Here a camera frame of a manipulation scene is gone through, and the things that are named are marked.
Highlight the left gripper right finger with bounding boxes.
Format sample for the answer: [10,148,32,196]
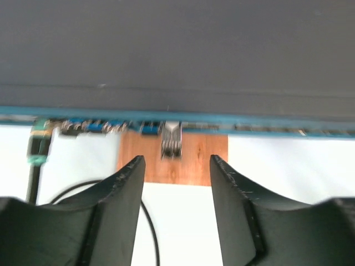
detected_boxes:
[210,155,354,265]

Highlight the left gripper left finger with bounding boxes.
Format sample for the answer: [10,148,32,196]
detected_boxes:
[1,156,145,265]

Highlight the silver transceiver module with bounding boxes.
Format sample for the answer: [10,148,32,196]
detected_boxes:
[161,121,182,160]

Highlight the brown wooden board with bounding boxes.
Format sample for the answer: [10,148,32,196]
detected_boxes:
[117,132,228,186]

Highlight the black cable with plug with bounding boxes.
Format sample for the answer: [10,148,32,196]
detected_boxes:
[26,117,161,266]

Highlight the blue black network switch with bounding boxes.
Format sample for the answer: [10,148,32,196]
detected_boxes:
[1,1,354,138]

